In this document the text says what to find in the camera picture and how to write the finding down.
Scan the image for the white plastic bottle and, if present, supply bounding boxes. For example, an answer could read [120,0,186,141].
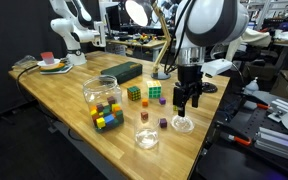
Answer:
[243,77,261,98]

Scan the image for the wooden top side table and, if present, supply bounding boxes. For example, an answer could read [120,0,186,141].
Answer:
[104,37,168,63]

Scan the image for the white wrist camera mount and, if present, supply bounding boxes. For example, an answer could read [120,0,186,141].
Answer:
[200,58,234,78]

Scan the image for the clear plastic bag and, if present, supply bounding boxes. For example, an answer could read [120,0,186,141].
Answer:
[13,54,38,70]

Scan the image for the large white-framed Rubik's cube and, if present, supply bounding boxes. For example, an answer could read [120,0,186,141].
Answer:
[146,79,163,100]

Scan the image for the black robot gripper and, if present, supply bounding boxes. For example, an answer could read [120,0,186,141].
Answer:
[172,64,204,118]

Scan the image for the green wooden cube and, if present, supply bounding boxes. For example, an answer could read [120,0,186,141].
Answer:
[102,105,113,116]

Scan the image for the blue wooden cube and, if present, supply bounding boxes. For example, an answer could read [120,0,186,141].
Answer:
[103,113,116,125]

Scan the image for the black robot arm cables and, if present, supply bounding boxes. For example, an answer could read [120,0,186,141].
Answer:
[163,0,193,74]

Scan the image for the short aluminium extrusion pieces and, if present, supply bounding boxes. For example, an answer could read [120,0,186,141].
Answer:
[267,98,288,124]

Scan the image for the yellow wooden cube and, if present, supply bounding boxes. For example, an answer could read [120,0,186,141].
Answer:
[95,117,107,130]

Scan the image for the white plate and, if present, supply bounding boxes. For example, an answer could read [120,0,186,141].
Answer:
[36,58,62,69]

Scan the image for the black perforated breadboard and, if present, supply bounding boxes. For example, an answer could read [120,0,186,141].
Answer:
[195,96,288,180]

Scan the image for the black partition curtain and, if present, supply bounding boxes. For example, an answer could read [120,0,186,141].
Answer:
[0,0,102,118]

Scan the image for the dark purple wooden cube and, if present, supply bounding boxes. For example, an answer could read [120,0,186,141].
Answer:
[159,117,169,129]

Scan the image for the clear glass container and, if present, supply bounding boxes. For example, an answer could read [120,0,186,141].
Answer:
[133,114,161,150]

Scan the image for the black round disc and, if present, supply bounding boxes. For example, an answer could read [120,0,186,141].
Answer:
[201,81,219,94]

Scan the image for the black-framed Rubik's cube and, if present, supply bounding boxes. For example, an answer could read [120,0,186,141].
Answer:
[126,85,142,102]

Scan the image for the clear plastic jar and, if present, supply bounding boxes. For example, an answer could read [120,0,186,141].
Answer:
[81,74,125,134]

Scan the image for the red small cup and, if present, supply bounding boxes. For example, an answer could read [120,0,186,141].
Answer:
[39,51,56,65]

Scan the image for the dark green flat case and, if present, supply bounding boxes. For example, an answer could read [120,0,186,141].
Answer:
[100,61,144,85]

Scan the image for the black power cable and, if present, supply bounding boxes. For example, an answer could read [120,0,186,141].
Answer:
[14,64,42,104]

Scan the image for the orange-handled tool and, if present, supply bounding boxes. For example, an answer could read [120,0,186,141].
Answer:
[242,94,272,111]
[219,130,253,148]

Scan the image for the long aluminium extrusion stack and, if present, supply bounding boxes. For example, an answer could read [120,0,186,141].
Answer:
[253,126,288,166]

